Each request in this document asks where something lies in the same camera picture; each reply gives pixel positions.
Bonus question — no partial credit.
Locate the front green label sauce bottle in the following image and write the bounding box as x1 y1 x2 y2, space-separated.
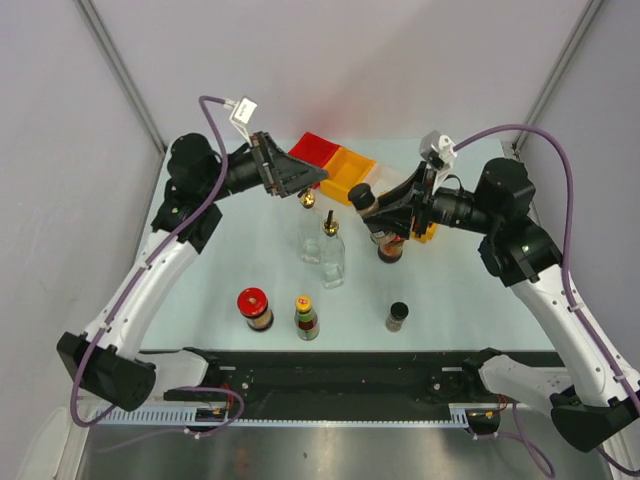
294 295 319 341

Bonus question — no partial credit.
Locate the glass oil bottle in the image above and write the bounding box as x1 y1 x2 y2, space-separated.
320 210 345 289
298 189 322 264

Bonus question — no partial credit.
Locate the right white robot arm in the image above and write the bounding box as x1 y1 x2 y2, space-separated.
348 158 639 452

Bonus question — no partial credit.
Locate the right yellow plastic bin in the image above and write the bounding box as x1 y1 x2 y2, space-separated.
411 223 438 244

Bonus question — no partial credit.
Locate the red lid jar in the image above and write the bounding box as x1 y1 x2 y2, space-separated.
237 287 274 332
377 236 405 264

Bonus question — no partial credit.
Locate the yellow plastic bin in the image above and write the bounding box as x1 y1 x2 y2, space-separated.
320 147 376 205
411 223 438 244

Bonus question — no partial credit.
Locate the red plastic bin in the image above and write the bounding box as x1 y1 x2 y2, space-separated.
289 132 340 168

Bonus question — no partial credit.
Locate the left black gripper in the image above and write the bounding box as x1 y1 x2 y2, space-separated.
201 131 326 203

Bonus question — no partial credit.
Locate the rear red lid jar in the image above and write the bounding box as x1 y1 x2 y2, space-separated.
377 236 405 264

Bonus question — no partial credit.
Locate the left yellow plastic bin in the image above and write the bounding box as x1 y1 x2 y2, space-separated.
320 147 376 205

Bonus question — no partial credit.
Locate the black lid spice jar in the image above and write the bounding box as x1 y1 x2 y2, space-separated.
348 183 378 216
385 301 409 333

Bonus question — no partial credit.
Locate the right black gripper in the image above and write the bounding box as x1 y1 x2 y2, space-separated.
365 161 499 240

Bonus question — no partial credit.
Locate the white plastic bin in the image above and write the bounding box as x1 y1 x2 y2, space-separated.
364 163 404 196

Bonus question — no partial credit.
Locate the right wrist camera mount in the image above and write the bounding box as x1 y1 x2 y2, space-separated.
419 130 457 191

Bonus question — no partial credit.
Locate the front red lid jar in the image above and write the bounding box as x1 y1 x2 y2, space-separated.
237 287 274 332

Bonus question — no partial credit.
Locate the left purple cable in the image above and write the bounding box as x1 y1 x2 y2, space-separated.
68 95 239 427

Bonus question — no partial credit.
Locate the rear glass oil bottle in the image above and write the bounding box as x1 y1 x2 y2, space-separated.
298 189 322 264

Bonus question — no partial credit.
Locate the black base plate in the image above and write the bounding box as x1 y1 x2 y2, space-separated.
163 350 511 422

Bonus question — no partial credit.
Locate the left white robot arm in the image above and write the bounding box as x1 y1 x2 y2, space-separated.
56 132 328 411

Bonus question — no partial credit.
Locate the front glass oil bottle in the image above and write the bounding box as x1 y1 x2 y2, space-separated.
320 210 345 289

